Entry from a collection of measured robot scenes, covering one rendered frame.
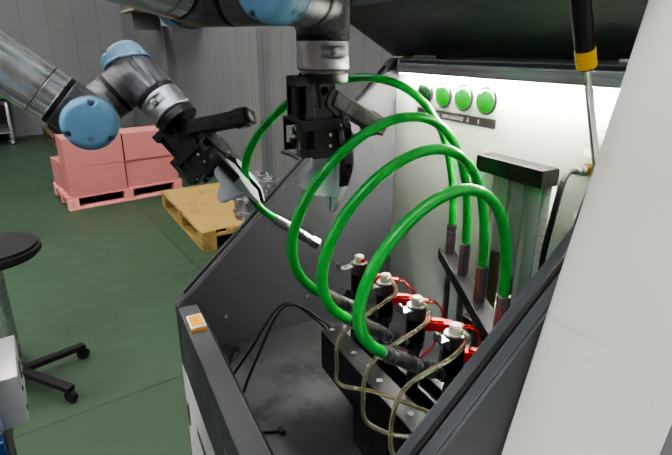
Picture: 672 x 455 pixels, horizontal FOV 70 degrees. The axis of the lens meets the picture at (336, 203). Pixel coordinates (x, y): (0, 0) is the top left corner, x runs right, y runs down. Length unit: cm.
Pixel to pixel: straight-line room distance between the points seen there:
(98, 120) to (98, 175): 441
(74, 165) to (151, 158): 71
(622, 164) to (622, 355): 17
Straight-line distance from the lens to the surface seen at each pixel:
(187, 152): 84
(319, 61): 67
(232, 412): 80
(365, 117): 73
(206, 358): 91
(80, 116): 75
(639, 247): 50
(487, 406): 56
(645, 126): 51
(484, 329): 72
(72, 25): 1021
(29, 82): 77
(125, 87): 90
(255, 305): 114
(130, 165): 524
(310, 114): 69
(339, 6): 68
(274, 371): 106
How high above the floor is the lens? 147
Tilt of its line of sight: 18 degrees down
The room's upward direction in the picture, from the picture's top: straight up
